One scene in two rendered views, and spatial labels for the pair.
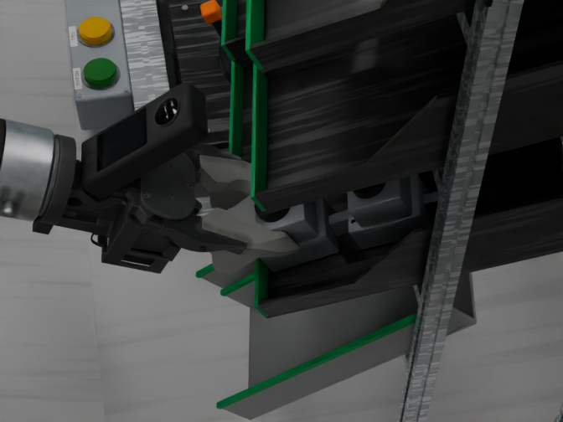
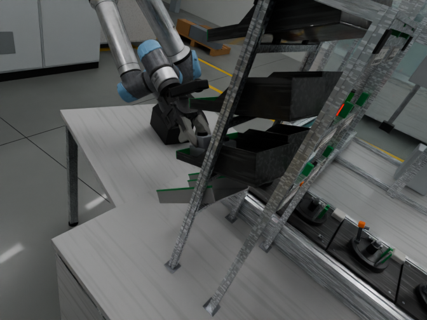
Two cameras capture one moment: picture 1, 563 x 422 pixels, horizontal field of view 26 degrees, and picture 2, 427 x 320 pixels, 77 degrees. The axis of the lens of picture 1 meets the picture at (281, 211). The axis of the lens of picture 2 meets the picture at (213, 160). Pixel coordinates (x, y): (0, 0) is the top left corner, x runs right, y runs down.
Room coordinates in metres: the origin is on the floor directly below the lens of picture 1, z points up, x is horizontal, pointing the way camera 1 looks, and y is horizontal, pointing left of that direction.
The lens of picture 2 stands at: (0.10, -0.44, 1.64)
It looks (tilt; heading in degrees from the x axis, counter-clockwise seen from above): 35 degrees down; 38
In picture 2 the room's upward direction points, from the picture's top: 20 degrees clockwise
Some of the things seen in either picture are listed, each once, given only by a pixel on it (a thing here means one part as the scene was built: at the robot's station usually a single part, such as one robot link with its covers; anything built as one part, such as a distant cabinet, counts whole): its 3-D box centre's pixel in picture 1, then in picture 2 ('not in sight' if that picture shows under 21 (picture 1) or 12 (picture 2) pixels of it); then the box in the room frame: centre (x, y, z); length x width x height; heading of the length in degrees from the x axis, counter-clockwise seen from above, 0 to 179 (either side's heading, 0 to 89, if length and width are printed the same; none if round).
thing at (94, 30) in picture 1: (95, 32); not in sight; (1.04, 0.23, 0.96); 0.04 x 0.04 x 0.02
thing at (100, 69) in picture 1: (100, 74); not in sight; (0.97, 0.22, 0.96); 0.04 x 0.04 x 0.02
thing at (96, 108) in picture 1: (98, 48); not in sight; (1.04, 0.23, 0.93); 0.21 x 0.07 x 0.06; 10
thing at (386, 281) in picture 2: not in sight; (373, 247); (1.08, -0.49, 1.01); 0.24 x 0.24 x 0.13; 10
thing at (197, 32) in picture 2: not in sight; (203, 36); (4.66, 4.75, 0.20); 1.20 x 0.80 x 0.41; 108
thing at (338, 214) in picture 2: not in sight; (314, 204); (1.04, -0.25, 1.01); 0.24 x 0.24 x 0.13; 10
